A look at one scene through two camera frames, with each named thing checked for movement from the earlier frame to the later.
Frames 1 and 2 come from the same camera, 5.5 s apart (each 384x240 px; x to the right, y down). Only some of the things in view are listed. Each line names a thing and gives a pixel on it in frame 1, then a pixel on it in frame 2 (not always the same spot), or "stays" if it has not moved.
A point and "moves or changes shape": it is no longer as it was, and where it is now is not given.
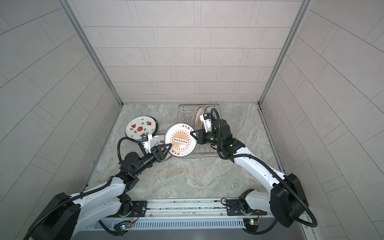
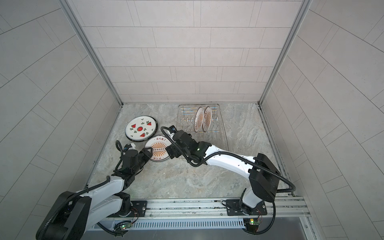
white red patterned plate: x=183 y=144 moves or changes shape
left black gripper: x=158 y=157 → x=146 y=154
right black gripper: x=202 y=139 → x=168 y=148
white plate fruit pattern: x=140 y=125 stays
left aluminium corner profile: x=76 y=25 stays
